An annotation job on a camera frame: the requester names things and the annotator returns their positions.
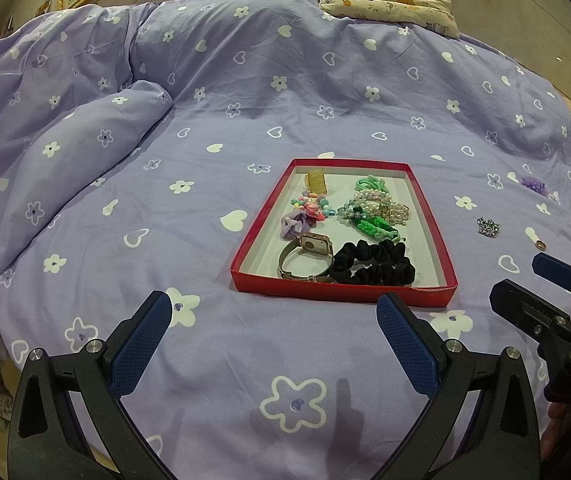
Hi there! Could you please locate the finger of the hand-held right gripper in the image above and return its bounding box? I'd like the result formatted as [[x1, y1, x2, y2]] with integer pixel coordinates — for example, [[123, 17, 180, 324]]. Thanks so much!
[[532, 253, 571, 322], [489, 278, 571, 358]]

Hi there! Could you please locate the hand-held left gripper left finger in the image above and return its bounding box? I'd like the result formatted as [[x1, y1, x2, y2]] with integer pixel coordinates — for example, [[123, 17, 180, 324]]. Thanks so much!
[[8, 290, 186, 480]]

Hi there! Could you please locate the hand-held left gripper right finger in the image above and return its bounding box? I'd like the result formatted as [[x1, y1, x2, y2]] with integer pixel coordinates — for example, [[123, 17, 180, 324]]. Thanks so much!
[[375, 292, 542, 480]]

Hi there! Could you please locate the black scrunchie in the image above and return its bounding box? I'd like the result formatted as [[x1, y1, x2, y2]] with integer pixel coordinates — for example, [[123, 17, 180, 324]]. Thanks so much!
[[328, 241, 417, 286]]

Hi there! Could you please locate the green chain bracelet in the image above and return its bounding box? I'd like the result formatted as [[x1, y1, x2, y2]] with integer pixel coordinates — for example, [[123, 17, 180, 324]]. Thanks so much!
[[355, 215, 401, 242]]

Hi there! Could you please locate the white pearl bracelet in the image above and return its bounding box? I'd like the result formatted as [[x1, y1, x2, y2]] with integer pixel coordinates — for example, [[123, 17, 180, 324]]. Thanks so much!
[[354, 187, 410, 227]]

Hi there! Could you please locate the square face wristwatch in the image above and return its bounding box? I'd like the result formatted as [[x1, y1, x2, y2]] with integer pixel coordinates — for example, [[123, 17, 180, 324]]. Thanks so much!
[[278, 232, 335, 281]]

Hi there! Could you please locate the clear crystal bead bracelet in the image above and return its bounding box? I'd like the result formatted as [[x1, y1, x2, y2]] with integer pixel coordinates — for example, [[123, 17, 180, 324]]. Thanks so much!
[[338, 200, 381, 224]]

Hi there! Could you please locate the red shallow box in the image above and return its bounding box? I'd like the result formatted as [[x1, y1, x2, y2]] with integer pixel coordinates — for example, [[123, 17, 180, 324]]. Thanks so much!
[[230, 158, 459, 309]]

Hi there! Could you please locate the purple flower scrunchie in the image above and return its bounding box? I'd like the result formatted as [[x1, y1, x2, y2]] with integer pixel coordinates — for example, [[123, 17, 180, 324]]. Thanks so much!
[[280, 210, 312, 240]]

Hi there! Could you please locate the mint green scrunchie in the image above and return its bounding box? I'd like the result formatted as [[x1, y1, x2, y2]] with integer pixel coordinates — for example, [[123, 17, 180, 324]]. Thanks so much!
[[354, 174, 389, 194]]

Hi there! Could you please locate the colourful bead bracelet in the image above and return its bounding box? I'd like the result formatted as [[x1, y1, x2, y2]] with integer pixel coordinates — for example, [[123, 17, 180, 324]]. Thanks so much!
[[291, 188, 339, 221]]

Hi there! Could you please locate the yellow star hair clip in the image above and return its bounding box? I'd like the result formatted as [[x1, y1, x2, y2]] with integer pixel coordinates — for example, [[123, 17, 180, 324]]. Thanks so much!
[[306, 170, 328, 195]]

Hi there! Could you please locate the person's right hand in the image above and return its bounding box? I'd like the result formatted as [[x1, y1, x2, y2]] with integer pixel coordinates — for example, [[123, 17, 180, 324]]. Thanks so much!
[[540, 399, 571, 464]]

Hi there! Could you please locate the purple fabric flower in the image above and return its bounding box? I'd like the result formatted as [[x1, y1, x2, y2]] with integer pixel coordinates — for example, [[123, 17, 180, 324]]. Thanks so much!
[[520, 176, 549, 196]]

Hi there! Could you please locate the purple floral duvet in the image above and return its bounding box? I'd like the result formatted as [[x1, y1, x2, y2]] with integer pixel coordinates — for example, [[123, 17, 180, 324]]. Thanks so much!
[[0, 2, 175, 311]]

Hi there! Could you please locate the purple floral bed sheet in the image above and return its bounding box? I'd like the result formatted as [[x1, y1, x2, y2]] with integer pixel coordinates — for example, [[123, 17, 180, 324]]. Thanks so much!
[[0, 0, 571, 480]]

